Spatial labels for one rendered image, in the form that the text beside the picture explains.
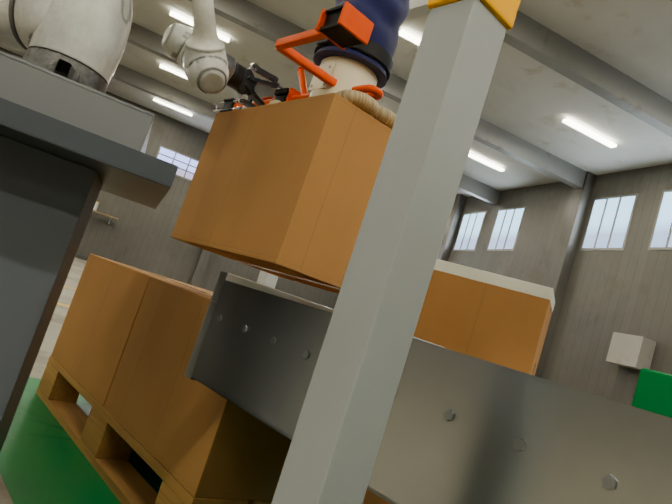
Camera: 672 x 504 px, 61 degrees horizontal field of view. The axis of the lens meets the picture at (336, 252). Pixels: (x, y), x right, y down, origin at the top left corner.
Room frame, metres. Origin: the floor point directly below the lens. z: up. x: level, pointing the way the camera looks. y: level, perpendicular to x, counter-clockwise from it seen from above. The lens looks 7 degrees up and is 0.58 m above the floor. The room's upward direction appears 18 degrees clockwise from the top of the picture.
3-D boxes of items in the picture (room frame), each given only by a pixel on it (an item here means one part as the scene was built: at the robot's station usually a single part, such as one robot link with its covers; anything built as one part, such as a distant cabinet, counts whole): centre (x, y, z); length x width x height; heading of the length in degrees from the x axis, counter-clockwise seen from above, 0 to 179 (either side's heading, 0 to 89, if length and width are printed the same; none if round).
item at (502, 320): (2.81, -0.77, 0.82); 0.60 x 0.40 x 0.40; 65
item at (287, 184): (1.57, 0.14, 0.87); 0.60 x 0.40 x 0.40; 37
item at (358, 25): (1.17, 0.13, 1.19); 0.09 x 0.08 x 0.05; 130
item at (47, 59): (1.09, 0.60, 0.87); 0.22 x 0.18 x 0.06; 26
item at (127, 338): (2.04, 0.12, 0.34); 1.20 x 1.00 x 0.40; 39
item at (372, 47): (1.56, 0.12, 1.31); 0.23 x 0.23 x 0.04
